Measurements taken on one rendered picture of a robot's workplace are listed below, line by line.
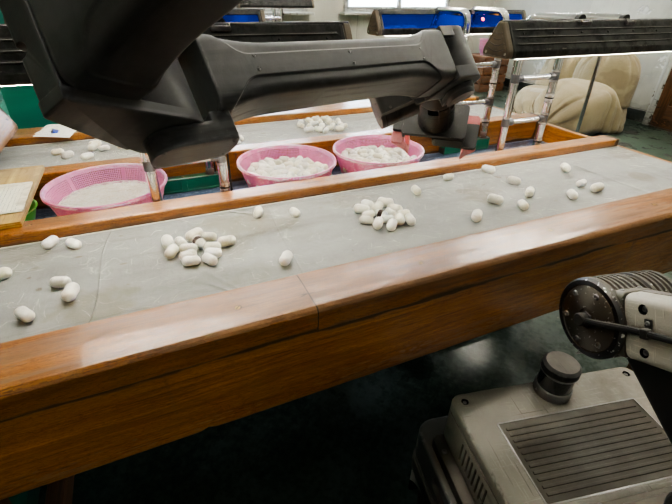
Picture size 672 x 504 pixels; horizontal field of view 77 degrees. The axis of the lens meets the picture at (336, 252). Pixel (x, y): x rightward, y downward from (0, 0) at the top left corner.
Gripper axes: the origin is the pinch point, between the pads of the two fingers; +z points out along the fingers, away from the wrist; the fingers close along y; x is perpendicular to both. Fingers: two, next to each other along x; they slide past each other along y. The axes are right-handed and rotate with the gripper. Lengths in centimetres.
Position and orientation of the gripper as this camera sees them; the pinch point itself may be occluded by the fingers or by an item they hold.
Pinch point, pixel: (434, 150)
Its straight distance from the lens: 81.6
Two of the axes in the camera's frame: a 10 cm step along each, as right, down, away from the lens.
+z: 1.9, 3.4, 9.2
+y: 9.5, 1.7, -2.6
